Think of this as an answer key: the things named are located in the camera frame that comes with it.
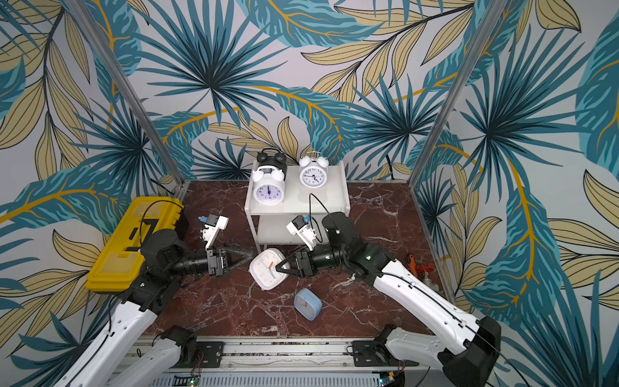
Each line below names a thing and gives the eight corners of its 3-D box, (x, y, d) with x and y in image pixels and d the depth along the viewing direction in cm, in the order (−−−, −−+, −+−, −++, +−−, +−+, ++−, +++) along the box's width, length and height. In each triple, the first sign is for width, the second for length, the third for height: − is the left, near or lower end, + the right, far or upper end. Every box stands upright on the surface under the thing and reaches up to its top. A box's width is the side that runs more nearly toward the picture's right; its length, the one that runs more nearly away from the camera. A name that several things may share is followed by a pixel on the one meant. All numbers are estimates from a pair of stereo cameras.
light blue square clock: (292, 307, 85) (291, 299, 78) (305, 293, 88) (305, 284, 81) (310, 324, 81) (311, 317, 74) (322, 309, 84) (324, 301, 77)
